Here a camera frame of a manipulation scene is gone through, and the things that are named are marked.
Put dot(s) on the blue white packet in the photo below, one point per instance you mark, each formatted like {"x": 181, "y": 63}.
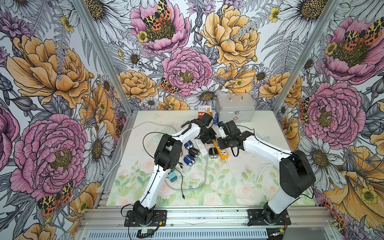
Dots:
{"x": 216, "y": 119}

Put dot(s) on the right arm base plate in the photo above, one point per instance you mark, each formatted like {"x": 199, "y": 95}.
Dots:
{"x": 262, "y": 217}

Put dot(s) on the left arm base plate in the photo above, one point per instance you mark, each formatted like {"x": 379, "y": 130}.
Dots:
{"x": 151, "y": 218}

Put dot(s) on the orange power strip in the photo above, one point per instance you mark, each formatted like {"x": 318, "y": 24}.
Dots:
{"x": 222, "y": 153}

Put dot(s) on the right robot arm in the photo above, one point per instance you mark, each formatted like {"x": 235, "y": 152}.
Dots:
{"x": 296, "y": 174}

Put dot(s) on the silver metal case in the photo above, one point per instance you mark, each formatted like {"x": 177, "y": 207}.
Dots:
{"x": 235, "y": 107}

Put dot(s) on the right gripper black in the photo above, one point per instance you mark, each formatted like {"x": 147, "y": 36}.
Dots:
{"x": 220, "y": 143}

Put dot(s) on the dark blue electric shaver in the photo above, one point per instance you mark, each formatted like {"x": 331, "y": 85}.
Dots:
{"x": 189, "y": 160}

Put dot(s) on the white power strip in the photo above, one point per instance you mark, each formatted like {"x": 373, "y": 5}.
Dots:
{"x": 201, "y": 146}

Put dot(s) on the red cardboard box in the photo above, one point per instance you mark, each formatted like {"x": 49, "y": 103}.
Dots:
{"x": 204, "y": 109}

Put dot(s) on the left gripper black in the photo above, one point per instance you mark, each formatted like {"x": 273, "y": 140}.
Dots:
{"x": 208, "y": 141}

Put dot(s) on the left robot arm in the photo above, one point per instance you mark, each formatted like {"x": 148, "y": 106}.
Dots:
{"x": 166, "y": 157}

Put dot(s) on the aluminium front rail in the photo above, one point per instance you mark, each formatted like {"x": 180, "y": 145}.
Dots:
{"x": 111, "y": 218}

